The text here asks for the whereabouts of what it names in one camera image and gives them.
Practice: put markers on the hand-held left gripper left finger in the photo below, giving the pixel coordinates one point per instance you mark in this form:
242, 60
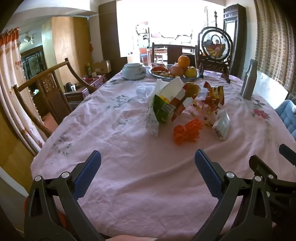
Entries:
89, 171

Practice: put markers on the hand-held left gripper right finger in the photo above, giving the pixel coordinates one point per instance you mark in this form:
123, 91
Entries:
208, 173

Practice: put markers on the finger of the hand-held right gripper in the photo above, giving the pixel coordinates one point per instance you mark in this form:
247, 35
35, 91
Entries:
261, 165
286, 151

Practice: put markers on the orange plastic net bag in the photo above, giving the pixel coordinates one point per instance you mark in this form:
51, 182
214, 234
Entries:
185, 133

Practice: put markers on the small white box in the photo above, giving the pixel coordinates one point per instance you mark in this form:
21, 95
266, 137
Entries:
222, 126

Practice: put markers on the red gold foil wrapper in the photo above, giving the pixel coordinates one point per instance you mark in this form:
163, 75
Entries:
212, 99

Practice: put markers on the red white paper carton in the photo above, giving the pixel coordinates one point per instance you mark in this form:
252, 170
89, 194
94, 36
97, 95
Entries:
182, 102

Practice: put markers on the green snack packet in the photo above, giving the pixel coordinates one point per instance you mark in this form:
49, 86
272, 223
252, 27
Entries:
159, 109

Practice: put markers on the clear plastic bag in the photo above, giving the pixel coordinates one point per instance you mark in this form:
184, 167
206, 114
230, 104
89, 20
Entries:
144, 91

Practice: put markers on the blue sofa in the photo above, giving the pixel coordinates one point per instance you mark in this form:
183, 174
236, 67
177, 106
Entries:
286, 115

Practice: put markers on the pink floral tablecloth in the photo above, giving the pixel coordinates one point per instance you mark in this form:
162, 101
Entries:
138, 143

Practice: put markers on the white flat panel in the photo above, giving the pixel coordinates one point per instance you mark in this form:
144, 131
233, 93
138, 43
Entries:
268, 90

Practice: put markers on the low carved wooden cabinet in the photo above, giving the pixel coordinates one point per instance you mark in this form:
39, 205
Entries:
78, 95

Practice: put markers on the silver metal bottle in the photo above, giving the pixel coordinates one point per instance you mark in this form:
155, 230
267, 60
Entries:
248, 81

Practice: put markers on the yellow green apple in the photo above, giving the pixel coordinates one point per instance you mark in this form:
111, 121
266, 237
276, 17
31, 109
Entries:
190, 72

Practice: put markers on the small cardboard box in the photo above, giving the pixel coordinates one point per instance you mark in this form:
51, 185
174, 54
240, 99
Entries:
101, 66

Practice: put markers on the round metal fruit plate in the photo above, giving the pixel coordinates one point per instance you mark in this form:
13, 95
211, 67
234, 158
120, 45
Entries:
161, 78

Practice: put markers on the curved wooden armchair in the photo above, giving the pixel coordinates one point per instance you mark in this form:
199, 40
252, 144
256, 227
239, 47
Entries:
30, 82

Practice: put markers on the pile of walnuts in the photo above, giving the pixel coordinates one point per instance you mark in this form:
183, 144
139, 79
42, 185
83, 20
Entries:
166, 74

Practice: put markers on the red apple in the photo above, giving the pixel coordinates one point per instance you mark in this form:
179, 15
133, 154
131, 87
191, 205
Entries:
177, 70

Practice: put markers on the pale lidded ceramic pot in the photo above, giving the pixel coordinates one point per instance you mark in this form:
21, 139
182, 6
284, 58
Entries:
134, 71

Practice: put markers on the checked brown curtain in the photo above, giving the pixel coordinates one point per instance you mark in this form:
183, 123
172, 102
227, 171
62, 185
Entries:
270, 41

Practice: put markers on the orange fruit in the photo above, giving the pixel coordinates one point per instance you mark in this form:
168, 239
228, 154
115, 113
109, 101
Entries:
183, 61

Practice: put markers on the red snack packet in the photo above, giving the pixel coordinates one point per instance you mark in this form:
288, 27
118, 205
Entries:
159, 67

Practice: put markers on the dark framed glass partition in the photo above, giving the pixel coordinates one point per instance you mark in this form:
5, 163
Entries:
32, 63

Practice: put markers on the white red floral curtain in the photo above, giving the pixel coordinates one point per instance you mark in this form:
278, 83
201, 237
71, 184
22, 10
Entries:
11, 76

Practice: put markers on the dark wooden dining chair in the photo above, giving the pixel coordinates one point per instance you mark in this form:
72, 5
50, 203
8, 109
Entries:
173, 53

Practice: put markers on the carved framed embroidery screen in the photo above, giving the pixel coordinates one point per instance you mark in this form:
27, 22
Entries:
214, 46

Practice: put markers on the dark carved wooden cabinet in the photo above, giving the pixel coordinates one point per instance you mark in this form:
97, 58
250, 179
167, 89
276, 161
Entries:
235, 34

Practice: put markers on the light wooden wardrobe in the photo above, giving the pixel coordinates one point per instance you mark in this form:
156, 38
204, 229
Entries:
67, 44

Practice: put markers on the white ceiling spotlight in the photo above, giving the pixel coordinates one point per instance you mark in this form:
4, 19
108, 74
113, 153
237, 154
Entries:
27, 38

